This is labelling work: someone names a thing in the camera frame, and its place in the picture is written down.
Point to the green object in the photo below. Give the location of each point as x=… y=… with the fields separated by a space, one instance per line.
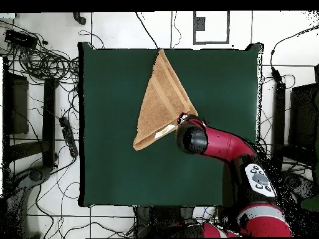
x=310 y=204

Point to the grey rectangular frame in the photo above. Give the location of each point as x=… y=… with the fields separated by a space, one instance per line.
x=211 y=42

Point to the tan terry towel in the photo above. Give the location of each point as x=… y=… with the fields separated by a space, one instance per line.
x=162 y=104

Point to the black frame stand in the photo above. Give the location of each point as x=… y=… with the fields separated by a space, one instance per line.
x=49 y=119
x=278 y=119

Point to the dark green table cloth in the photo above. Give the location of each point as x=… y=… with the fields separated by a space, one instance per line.
x=119 y=174

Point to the dark stand base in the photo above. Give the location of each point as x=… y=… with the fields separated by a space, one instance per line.
x=296 y=181
x=37 y=174

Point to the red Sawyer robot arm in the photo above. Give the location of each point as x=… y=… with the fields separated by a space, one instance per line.
x=224 y=144

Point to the black adapter box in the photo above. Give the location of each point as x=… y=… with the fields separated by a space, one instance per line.
x=20 y=38

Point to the dark square block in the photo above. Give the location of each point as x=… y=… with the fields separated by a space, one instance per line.
x=199 y=23

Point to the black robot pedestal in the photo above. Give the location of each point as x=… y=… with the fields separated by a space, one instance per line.
x=159 y=220

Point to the black hook-shaped object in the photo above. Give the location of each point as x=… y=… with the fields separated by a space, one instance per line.
x=81 y=20

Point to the black power strip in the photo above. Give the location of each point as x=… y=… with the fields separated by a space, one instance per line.
x=68 y=135

